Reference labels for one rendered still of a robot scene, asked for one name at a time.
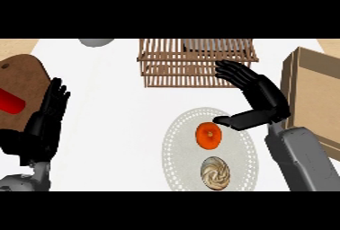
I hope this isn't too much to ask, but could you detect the brown wooden tiered shelf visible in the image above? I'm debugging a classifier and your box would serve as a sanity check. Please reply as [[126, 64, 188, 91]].
[[138, 39, 261, 89]]

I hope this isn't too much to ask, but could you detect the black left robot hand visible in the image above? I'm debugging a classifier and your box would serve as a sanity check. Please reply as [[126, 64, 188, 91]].
[[0, 76, 73, 167]]

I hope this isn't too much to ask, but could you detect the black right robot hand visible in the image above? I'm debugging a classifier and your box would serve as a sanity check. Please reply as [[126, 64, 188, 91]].
[[213, 59, 293, 132]]

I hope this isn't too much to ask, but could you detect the tan wooden cabinet door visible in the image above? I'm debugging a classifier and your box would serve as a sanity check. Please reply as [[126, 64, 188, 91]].
[[281, 46, 340, 162]]

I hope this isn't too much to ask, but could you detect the orange squash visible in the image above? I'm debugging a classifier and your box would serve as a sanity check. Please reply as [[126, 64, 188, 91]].
[[196, 121, 225, 151]]

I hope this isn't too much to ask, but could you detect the red cylindrical can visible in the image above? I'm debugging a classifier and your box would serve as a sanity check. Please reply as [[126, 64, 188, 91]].
[[0, 88, 27, 115]]

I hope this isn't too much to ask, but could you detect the beige swirled cupcake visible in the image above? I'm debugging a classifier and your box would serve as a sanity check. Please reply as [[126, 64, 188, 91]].
[[200, 155, 233, 191]]

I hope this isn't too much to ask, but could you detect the white oval lace placemat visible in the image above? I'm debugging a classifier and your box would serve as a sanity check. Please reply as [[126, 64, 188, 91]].
[[162, 107, 259, 192]]

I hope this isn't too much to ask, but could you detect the brown wooden cutting board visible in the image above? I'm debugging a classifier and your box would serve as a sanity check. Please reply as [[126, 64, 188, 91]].
[[0, 53, 52, 133]]

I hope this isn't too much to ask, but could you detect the grey round bowl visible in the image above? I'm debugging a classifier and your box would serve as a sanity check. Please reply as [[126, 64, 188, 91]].
[[79, 39, 116, 49]]

